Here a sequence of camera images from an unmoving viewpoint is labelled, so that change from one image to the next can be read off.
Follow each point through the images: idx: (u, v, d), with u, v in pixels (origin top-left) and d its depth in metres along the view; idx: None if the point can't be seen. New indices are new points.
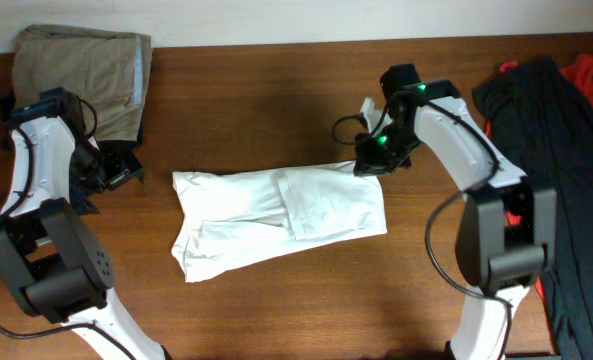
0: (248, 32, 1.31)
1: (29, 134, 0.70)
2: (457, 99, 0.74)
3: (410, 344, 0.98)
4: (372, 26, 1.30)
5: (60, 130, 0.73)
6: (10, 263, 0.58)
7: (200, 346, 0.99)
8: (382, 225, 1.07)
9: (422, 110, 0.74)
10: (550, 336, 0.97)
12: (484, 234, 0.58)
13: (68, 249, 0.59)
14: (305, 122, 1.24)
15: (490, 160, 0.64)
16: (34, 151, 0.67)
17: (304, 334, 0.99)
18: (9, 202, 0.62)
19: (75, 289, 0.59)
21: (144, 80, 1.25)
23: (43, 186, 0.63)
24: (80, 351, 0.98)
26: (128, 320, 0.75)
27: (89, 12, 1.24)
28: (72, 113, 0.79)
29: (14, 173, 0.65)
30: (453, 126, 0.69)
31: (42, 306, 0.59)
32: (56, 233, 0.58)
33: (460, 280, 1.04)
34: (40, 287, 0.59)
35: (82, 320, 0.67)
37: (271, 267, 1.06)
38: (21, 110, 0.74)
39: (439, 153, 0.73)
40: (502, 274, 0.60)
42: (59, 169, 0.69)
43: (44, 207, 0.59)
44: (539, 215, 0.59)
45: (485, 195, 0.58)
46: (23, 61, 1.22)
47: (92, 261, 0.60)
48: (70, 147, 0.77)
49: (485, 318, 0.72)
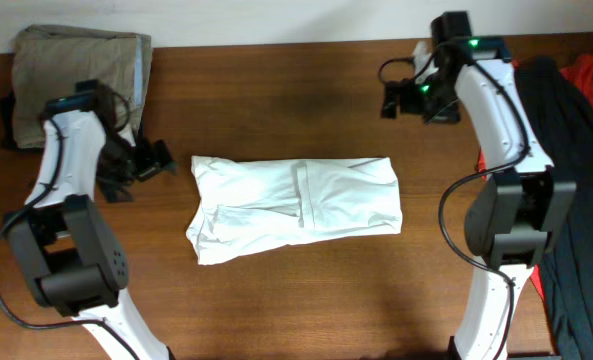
0: (248, 31, 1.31)
1: (61, 127, 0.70)
2: (506, 65, 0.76)
3: (411, 344, 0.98)
4: (371, 27, 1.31)
5: (91, 123, 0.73)
6: (29, 255, 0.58)
7: (200, 347, 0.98)
8: (399, 211, 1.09)
9: (466, 70, 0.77)
10: (550, 336, 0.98)
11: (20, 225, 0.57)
12: (498, 208, 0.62)
13: (85, 244, 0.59)
14: (305, 122, 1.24)
15: (521, 142, 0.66)
16: (64, 144, 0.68)
17: (304, 334, 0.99)
18: (34, 194, 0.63)
19: (88, 286, 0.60)
21: (144, 81, 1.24)
23: (69, 180, 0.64)
24: (79, 351, 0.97)
26: (136, 318, 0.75)
27: (90, 12, 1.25)
28: (104, 106, 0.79)
29: (43, 164, 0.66)
30: (496, 96, 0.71)
31: (55, 299, 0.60)
32: (77, 229, 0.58)
33: (460, 280, 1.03)
34: (54, 280, 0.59)
35: (91, 316, 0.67)
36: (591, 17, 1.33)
37: (271, 266, 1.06)
38: (55, 101, 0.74)
39: (472, 114, 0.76)
40: (504, 246, 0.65)
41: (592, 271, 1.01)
42: (86, 164, 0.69)
43: (68, 201, 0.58)
44: (554, 204, 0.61)
45: (511, 181, 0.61)
46: (24, 61, 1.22)
47: (108, 260, 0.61)
48: (101, 137, 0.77)
49: (487, 301, 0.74)
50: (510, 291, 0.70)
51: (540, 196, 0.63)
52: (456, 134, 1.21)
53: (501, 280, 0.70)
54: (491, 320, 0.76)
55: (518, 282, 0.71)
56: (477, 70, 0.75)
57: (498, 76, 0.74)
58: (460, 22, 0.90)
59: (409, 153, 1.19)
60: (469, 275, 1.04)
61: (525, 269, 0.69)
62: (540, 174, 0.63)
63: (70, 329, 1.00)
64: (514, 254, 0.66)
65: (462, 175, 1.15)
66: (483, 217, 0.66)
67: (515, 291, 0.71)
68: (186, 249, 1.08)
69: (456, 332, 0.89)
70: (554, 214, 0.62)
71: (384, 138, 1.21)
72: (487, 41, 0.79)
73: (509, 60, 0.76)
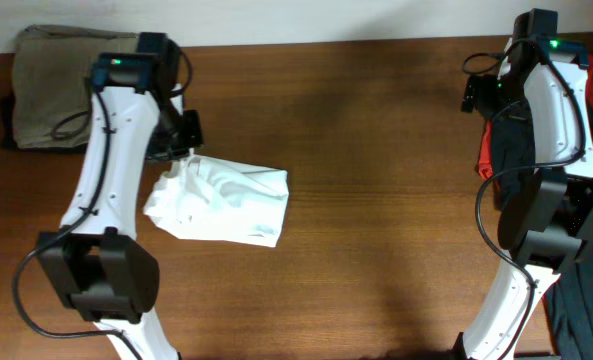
0: (247, 30, 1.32)
1: (111, 114, 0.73)
2: (582, 71, 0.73)
3: (411, 344, 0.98)
4: (369, 27, 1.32)
5: (144, 108, 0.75)
6: (62, 275, 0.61)
7: (200, 347, 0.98)
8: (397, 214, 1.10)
9: (537, 67, 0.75)
10: (550, 336, 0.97)
11: (55, 252, 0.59)
12: (536, 206, 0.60)
13: (117, 278, 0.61)
14: (305, 122, 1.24)
15: (577, 147, 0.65)
16: (110, 140, 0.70)
17: (305, 334, 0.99)
18: (70, 215, 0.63)
19: (114, 306, 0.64)
21: None
23: (109, 202, 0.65)
24: (80, 351, 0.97)
26: (155, 335, 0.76)
27: (92, 12, 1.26)
28: (161, 79, 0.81)
29: (84, 171, 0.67)
30: (562, 98, 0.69)
31: (83, 309, 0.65)
32: (111, 267, 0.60)
33: (460, 280, 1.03)
34: (84, 296, 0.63)
35: (110, 327, 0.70)
36: (591, 17, 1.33)
37: (271, 266, 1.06)
38: (109, 60, 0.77)
39: (533, 115, 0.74)
40: (534, 246, 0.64)
41: (591, 272, 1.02)
42: (131, 166, 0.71)
43: (108, 240, 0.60)
44: None
45: (556, 178, 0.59)
46: (24, 62, 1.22)
47: (138, 290, 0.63)
48: (152, 122, 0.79)
49: (504, 300, 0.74)
50: (530, 294, 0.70)
51: (585, 201, 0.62)
52: (456, 134, 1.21)
53: (523, 279, 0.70)
54: (505, 321, 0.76)
55: (542, 286, 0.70)
56: (550, 70, 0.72)
57: (570, 82, 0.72)
58: (548, 19, 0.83)
59: (409, 152, 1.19)
60: (469, 275, 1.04)
61: (551, 274, 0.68)
62: (589, 179, 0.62)
63: (70, 329, 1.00)
64: (542, 255, 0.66)
65: (462, 176, 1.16)
66: (517, 214, 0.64)
67: (535, 295, 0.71)
68: (186, 249, 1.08)
69: (465, 330, 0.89)
70: None
71: (384, 138, 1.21)
72: (567, 44, 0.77)
73: (587, 67, 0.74)
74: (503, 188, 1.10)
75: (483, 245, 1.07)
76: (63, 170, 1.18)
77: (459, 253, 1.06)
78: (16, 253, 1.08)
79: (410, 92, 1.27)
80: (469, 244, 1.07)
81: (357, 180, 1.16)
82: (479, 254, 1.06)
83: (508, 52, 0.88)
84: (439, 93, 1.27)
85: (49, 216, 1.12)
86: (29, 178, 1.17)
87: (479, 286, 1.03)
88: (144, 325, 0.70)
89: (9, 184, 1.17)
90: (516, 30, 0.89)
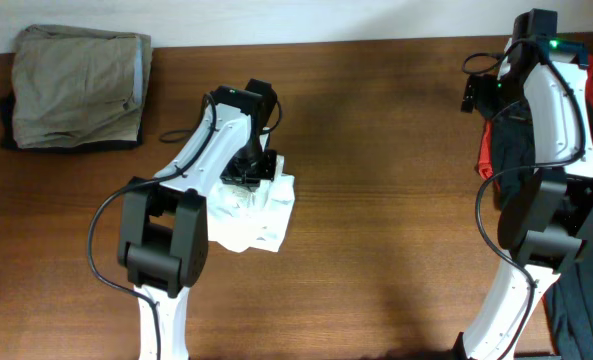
0: (247, 30, 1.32)
1: (218, 118, 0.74)
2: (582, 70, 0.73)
3: (411, 345, 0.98)
4: (369, 27, 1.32)
5: (244, 126, 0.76)
6: (133, 223, 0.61)
7: (199, 346, 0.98)
8: (420, 212, 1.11)
9: (538, 68, 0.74)
10: (550, 336, 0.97)
11: (137, 194, 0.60)
12: (541, 204, 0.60)
13: (181, 239, 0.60)
14: (305, 123, 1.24)
15: (577, 147, 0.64)
16: (212, 135, 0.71)
17: (304, 334, 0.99)
18: (163, 171, 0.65)
19: (163, 270, 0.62)
21: (144, 80, 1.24)
23: (199, 174, 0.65)
24: (79, 351, 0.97)
26: (180, 321, 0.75)
27: (92, 12, 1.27)
28: (261, 110, 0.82)
29: (184, 147, 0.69)
30: (562, 98, 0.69)
31: (132, 267, 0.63)
32: (179, 223, 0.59)
33: (460, 280, 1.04)
34: (138, 253, 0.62)
35: (147, 294, 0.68)
36: (590, 18, 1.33)
37: (271, 267, 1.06)
38: (226, 91, 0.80)
39: (532, 116, 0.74)
40: (535, 245, 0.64)
41: (592, 272, 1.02)
42: (221, 161, 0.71)
43: (187, 197, 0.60)
44: None
45: (558, 177, 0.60)
46: (24, 61, 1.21)
47: (193, 259, 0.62)
48: (241, 143, 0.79)
49: (506, 297, 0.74)
50: (530, 293, 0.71)
51: (584, 200, 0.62)
52: (456, 135, 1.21)
53: (522, 279, 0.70)
54: (506, 319, 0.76)
55: (541, 286, 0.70)
56: (550, 69, 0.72)
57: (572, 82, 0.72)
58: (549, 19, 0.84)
59: (409, 152, 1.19)
60: (469, 275, 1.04)
61: (551, 274, 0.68)
62: (588, 179, 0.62)
63: (70, 329, 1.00)
64: (542, 254, 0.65)
65: (461, 175, 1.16)
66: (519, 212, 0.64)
67: (535, 294, 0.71)
68: None
69: (464, 330, 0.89)
70: None
71: (384, 138, 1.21)
72: (567, 44, 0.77)
73: (587, 67, 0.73)
74: (503, 188, 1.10)
75: (483, 245, 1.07)
76: (63, 169, 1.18)
77: (460, 253, 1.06)
78: (16, 253, 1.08)
79: (410, 93, 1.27)
80: (469, 244, 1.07)
81: (358, 180, 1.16)
82: (479, 253, 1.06)
83: (509, 53, 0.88)
84: (440, 93, 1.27)
85: (49, 215, 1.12)
86: (29, 177, 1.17)
87: (479, 286, 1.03)
88: (179, 301, 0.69)
89: (9, 184, 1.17)
90: (517, 28, 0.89)
